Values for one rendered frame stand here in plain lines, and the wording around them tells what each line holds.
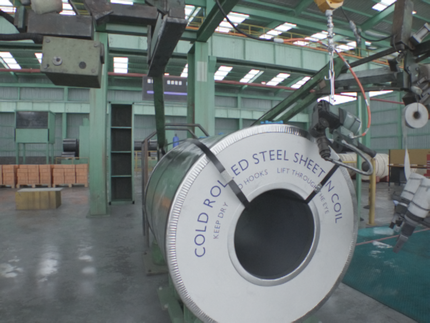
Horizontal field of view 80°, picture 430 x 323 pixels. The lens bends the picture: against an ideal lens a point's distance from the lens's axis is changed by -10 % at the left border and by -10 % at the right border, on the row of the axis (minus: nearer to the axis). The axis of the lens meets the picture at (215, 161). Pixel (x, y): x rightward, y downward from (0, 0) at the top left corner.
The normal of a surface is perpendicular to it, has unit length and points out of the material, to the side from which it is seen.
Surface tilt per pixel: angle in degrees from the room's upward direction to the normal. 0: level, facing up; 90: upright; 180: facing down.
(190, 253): 90
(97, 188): 90
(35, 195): 90
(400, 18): 74
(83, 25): 90
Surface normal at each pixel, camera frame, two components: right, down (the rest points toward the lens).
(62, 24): 0.32, 0.02
